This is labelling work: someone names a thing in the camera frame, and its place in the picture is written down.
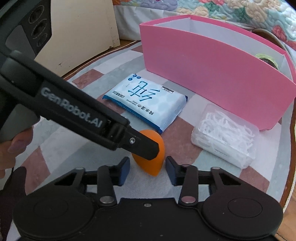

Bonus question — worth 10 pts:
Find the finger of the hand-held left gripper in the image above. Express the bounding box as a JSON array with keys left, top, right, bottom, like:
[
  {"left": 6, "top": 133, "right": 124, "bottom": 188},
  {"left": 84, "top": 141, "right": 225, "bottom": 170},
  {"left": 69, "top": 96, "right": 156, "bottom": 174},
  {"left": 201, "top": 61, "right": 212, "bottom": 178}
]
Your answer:
[{"left": 107, "top": 120, "right": 160, "bottom": 161}]

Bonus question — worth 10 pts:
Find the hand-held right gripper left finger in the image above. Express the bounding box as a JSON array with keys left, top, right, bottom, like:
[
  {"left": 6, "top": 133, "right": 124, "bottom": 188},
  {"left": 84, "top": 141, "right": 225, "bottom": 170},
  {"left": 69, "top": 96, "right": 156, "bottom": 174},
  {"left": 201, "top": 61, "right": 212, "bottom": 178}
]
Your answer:
[{"left": 51, "top": 156, "right": 130, "bottom": 206}]

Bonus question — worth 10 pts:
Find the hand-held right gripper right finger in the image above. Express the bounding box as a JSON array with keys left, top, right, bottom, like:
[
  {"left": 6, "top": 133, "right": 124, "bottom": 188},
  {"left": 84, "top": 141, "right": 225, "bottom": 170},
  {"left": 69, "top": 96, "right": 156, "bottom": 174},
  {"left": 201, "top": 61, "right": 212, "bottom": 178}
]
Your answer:
[{"left": 166, "top": 156, "right": 248, "bottom": 206}]

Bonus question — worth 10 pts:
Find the orange makeup sponge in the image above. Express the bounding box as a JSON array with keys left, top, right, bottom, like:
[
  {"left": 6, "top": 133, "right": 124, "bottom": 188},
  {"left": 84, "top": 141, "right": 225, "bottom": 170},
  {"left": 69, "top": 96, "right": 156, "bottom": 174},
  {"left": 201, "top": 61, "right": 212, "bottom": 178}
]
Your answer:
[{"left": 131, "top": 130, "right": 165, "bottom": 177}]

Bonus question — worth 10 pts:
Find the clear floss pick box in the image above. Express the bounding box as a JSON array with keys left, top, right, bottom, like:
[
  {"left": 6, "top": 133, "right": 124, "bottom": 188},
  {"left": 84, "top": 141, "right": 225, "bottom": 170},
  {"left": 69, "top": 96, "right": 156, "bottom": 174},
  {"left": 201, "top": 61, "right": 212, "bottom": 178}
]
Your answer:
[{"left": 191, "top": 103, "right": 259, "bottom": 169}]

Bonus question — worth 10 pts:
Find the pink cardboard box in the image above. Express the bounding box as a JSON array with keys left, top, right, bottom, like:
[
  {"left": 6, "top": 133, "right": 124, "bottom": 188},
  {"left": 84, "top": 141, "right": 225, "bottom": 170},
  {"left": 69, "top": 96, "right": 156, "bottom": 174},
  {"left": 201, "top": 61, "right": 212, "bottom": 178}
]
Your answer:
[{"left": 139, "top": 14, "right": 296, "bottom": 131}]

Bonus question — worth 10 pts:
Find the person's left hand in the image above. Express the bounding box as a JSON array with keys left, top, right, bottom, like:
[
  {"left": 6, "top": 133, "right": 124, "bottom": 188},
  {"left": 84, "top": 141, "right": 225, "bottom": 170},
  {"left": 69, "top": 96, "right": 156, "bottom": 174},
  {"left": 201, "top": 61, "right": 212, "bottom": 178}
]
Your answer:
[{"left": 0, "top": 127, "right": 34, "bottom": 178}]

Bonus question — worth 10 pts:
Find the blue wet wipes pack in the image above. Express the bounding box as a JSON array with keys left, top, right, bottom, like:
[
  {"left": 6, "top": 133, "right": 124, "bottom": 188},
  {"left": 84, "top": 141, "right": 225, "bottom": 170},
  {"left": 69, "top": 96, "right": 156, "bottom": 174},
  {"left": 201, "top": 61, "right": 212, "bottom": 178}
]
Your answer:
[{"left": 102, "top": 73, "right": 188, "bottom": 135}]

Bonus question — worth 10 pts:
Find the checkered rug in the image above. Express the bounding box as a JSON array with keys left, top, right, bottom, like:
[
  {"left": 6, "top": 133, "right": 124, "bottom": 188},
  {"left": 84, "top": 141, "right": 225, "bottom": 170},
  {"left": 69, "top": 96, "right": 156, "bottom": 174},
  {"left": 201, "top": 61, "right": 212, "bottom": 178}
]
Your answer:
[{"left": 0, "top": 40, "right": 296, "bottom": 232}]

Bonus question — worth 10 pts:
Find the beige cabinet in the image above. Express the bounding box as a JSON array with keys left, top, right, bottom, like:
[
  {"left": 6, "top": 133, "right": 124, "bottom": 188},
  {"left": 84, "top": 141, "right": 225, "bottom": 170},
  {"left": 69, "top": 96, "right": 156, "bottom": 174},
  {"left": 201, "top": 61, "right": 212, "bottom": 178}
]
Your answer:
[{"left": 50, "top": 0, "right": 121, "bottom": 78}]

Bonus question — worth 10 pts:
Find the dark cloth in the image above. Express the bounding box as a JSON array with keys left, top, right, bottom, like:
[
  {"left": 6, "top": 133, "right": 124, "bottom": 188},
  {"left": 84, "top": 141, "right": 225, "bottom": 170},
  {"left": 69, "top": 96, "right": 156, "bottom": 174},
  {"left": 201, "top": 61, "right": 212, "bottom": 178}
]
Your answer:
[{"left": 0, "top": 166, "right": 28, "bottom": 241}]

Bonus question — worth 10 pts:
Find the green yarn ball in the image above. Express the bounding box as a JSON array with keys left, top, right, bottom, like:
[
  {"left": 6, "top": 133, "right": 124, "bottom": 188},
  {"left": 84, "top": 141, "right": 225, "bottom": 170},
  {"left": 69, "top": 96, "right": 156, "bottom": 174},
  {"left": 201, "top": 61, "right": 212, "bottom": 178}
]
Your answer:
[{"left": 254, "top": 53, "right": 281, "bottom": 70}]

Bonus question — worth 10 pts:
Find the floral quilt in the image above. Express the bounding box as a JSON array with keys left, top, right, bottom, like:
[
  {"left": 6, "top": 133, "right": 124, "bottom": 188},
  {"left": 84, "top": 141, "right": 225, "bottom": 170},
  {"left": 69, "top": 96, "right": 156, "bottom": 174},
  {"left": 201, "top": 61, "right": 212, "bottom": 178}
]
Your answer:
[{"left": 113, "top": 0, "right": 296, "bottom": 61}]

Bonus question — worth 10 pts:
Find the round grey-rimmed container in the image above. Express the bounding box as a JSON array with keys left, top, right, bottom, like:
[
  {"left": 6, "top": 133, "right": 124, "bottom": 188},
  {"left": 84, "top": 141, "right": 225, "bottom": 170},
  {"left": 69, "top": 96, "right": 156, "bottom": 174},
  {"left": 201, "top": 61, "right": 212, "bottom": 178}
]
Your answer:
[{"left": 251, "top": 27, "right": 288, "bottom": 50}]

